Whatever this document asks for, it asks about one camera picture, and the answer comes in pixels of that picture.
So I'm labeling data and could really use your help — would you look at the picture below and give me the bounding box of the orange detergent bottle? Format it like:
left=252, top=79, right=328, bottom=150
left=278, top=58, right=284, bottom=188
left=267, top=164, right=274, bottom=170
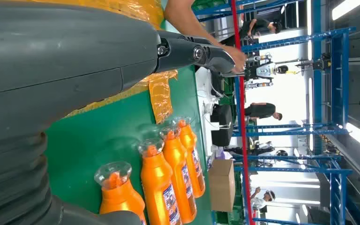
left=173, top=116, right=206, bottom=199
left=138, top=138, right=182, bottom=225
left=94, top=161, right=146, bottom=225
left=159, top=126, right=198, bottom=224

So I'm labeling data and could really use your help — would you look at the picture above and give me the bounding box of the white humanoid robot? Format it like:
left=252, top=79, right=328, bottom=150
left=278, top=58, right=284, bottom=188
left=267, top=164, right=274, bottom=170
left=244, top=53, right=290, bottom=90

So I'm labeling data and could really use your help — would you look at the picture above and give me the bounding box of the red pole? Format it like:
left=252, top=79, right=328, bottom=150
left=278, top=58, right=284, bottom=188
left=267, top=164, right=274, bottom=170
left=230, top=0, right=256, bottom=225

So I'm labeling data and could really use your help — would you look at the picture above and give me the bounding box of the person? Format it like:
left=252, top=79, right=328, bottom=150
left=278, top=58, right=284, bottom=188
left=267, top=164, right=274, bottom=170
left=240, top=18, right=283, bottom=47
left=164, top=0, right=248, bottom=74
left=244, top=102, right=283, bottom=122
left=249, top=187, right=276, bottom=212

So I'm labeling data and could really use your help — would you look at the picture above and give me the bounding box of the white table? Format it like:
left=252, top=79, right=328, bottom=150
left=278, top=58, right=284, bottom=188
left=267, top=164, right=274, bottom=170
left=195, top=67, right=241, bottom=162

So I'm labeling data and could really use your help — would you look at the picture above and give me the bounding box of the black carrying case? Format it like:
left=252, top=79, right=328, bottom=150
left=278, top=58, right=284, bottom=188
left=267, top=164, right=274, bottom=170
left=210, top=104, right=234, bottom=148

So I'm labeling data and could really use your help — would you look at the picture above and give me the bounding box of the small yellow plastic bag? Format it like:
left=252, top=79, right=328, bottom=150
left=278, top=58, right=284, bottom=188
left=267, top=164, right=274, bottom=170
left=148, top=70, right=179, bottom=125

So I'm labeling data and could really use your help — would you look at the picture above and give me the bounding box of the large yellow wrapped flat sheet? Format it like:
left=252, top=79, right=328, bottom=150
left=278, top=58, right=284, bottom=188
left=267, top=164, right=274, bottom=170
left=22, top=0, right=168, bottom=119

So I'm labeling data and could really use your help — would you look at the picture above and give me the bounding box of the purple tissue pack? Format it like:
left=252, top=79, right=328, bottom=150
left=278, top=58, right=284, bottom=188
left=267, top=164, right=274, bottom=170
left=208, top=148, right=232, bottom=168

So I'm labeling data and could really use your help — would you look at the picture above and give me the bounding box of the blue metal rack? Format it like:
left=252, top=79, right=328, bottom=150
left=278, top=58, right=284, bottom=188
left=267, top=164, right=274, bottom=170
left=232, top=154, right=353, bottom=225
left=241, top=0, right=357, bottom=156

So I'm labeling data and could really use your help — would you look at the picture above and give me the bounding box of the brown cardboard box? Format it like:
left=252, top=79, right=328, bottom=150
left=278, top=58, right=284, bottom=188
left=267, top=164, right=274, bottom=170
left=208, top=159, right=236, bottom=213

